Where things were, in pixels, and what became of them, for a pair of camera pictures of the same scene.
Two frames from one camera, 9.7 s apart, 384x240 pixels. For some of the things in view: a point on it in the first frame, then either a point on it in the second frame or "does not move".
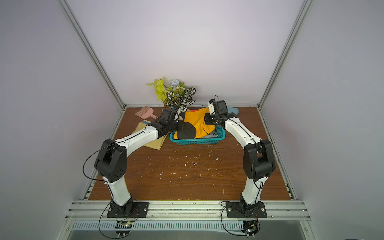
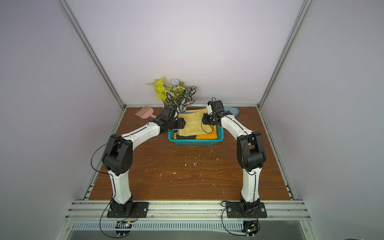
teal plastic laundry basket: [221, 133] does not move
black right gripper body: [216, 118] does not move
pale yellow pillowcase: [156, 144] to [194, 125]
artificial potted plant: [174, 96] does not move
